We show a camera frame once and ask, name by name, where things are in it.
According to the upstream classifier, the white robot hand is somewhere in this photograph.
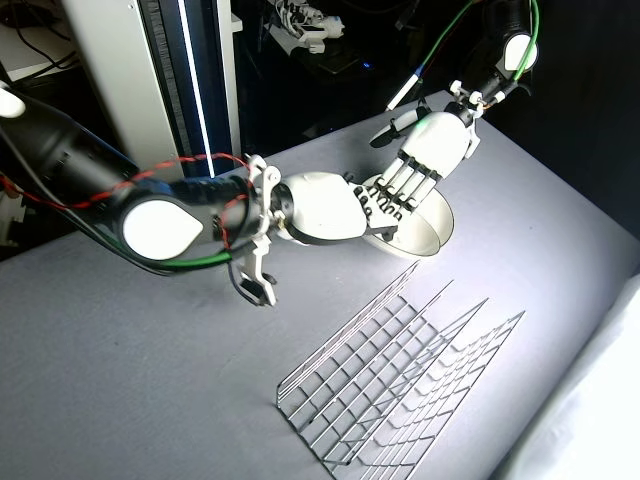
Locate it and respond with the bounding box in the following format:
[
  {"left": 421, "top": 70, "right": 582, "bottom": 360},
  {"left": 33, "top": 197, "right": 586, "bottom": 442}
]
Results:
[
  {"left": 369, "top": 97, "right": 482, "bottom": 211},
  {"left": 278, "top": 171, "right": 405, "bottom": 247}
]

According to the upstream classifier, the spare white robot hand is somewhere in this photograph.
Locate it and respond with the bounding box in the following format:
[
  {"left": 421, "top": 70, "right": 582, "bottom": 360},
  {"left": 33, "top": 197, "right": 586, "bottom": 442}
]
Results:
[{"left": 267, "top": 0, "right": 347, "bottom": 55}]

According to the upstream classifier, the black box with blue light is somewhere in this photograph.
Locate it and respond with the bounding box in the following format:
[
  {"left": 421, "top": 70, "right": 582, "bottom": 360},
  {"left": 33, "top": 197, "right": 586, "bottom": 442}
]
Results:
[{"left": 304, "top": 47, "right": 375, "bottom": 77}]

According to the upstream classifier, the white robot body column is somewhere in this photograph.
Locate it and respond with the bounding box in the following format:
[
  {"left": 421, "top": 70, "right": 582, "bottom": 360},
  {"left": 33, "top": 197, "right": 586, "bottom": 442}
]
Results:
[{"left": 59, "top": 0, "right": 244, "bottom": 179}]

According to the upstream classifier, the white fabric sheet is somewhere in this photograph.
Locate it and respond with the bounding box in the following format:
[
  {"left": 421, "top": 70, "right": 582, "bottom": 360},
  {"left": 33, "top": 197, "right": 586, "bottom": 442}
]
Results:
[{"left": 492, "top": 272, "right": 640, "bottom": 480}]

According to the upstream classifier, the white shelf board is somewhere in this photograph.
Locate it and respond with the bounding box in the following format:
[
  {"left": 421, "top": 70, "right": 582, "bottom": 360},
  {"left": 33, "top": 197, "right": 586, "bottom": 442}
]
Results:
[{"left": 0, "top": 19, "right": 81, "bottom": 84}]

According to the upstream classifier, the green cable with white sleeve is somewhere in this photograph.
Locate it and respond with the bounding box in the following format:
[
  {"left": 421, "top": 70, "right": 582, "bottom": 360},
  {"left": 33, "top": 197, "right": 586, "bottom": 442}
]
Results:
[{"left": 386, "top": 0, "right": 476, "bottom": 112}]

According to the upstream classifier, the silver wire dish rack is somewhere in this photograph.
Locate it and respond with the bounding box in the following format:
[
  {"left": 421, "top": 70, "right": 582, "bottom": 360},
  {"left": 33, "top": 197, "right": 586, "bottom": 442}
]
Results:
[{"left": 275, "top": 259, "right": 527, "bottom": 480}]

